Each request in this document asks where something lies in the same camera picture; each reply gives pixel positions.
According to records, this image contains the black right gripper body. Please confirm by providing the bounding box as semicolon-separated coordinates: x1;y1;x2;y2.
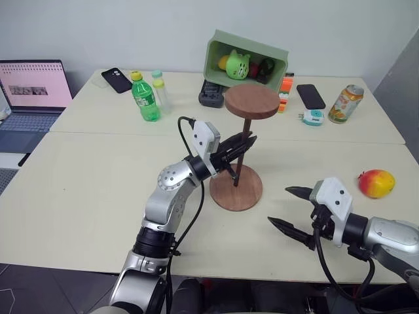
308;199;337;245

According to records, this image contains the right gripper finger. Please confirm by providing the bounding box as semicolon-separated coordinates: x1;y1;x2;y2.
285;186;316;201
267;216;318;252

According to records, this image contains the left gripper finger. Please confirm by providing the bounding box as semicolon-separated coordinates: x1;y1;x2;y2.
225;136;259;162
219;131;254;151

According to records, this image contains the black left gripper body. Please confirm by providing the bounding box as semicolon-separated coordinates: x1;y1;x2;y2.
209;139;239;181

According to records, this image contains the wooden pole with round top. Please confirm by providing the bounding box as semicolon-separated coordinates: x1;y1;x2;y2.
224;84;282;188

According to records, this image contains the round wooden base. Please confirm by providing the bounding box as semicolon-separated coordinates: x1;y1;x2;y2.
209;163;264;212

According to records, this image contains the green round plush toy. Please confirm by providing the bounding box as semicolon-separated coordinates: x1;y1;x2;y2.
225;49;253;80

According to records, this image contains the black handheld device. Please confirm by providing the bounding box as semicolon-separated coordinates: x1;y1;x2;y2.
198;78;227;109

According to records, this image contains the white orange small box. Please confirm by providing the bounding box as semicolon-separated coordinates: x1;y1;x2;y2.
278;92;291;114

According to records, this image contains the red yellow mango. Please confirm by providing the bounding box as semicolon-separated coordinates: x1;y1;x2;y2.
357;169;396;200

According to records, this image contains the dark red green toy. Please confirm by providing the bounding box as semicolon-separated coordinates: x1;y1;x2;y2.
256;58;276;84

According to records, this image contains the white teal charger plug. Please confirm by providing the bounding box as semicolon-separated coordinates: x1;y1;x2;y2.
297;108;326;128

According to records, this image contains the plain black phone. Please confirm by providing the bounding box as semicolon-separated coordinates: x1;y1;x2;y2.
296;83;327;111

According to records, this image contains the clear bottle with green cap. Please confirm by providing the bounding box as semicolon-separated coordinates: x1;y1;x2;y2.
151;69;173;116

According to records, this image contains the light green plastic bin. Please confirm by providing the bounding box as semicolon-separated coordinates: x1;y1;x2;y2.
203;29;291;94

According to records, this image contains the green soda bottle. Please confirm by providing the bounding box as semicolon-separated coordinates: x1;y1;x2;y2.
130;70;162;123

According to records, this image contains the orange green drink can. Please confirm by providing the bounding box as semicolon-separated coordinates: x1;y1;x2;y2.
327;84;365;124

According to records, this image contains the open laptop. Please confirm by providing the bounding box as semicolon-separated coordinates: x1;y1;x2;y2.
0;59;74;155

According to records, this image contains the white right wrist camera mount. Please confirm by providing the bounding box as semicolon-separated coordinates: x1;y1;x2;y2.
310;177;354;247

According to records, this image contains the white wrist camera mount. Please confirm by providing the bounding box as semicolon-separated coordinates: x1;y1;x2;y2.
310;177;354;247
192;120;221;178

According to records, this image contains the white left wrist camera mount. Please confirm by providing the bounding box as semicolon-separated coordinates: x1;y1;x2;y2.
192;120;221;178

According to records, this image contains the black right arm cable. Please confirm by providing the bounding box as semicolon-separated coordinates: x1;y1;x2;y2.
313;228;376;314

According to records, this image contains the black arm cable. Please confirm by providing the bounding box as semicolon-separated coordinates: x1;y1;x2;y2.
313;228;376;314
165;116;206;314

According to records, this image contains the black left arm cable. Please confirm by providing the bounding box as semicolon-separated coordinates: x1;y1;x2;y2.
165;116;206;314

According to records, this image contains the black phone with camera lenses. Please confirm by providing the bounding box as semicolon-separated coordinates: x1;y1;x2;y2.
101;67;134;95

